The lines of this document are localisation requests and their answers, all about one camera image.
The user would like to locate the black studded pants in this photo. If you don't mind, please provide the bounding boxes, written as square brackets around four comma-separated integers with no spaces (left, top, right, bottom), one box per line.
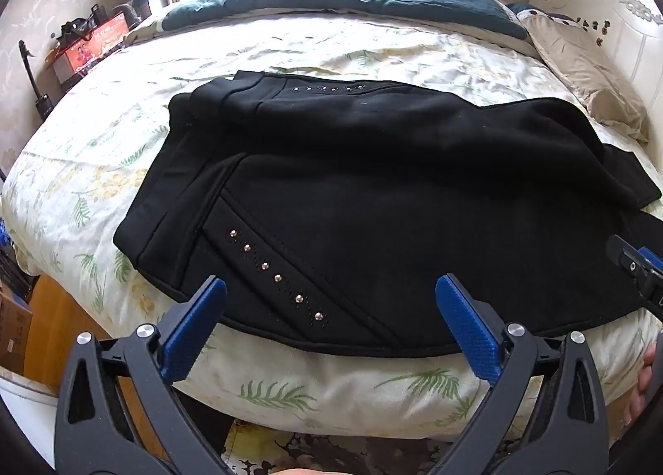
[114,71,662,358]

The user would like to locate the black bag on box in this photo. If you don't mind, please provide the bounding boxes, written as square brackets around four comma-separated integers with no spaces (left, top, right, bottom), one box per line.
[57,2,142,47]

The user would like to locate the red cardboard box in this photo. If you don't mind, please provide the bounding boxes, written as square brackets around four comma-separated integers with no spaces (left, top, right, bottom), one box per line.
[52,14,129,85]

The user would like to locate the beige pillow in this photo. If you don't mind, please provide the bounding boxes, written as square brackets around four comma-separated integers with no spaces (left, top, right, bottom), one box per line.
[517,8,648,145]

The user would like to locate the teal blanket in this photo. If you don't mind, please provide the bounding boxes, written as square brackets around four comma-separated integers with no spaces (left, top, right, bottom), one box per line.
[162,0,527,41]

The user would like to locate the floral bed quilt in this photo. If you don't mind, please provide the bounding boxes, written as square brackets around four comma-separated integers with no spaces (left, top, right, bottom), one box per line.
[1,11,663,443]

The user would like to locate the black stick vacuum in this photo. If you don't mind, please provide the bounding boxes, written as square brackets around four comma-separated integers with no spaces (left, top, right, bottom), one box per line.
[18,39,54,121]

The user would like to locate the person's right hand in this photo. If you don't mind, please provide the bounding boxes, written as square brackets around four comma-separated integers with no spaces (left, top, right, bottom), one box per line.
[624,342,656,427]

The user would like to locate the brown cardboard box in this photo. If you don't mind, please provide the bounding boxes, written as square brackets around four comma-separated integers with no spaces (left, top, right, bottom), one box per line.
[0,282,33,374]

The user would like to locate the white carved headboard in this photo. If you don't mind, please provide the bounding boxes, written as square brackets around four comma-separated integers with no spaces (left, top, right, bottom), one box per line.
[530,0,662,163]

